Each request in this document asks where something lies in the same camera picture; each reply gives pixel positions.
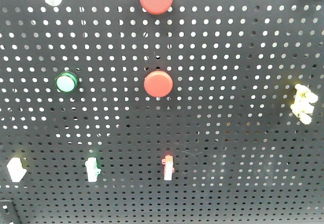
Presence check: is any lower red mushroom button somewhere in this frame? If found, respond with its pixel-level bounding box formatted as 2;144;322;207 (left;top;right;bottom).
144;70;173;97

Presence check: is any green illuminated push button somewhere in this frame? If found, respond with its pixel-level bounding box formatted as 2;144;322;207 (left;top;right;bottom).
55;71;78;93

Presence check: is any black perforated pegboard panel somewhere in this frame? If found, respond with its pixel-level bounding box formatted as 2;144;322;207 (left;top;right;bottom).
1;0;323;223

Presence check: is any red lit toggle switch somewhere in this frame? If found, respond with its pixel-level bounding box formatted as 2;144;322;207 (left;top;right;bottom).
161;155;175;181

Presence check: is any green lit toggle switch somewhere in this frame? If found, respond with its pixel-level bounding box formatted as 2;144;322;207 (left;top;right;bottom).
85;157;101;182

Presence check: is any white toggle switch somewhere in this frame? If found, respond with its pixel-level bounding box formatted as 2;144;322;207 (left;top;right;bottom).
7;158;27;182

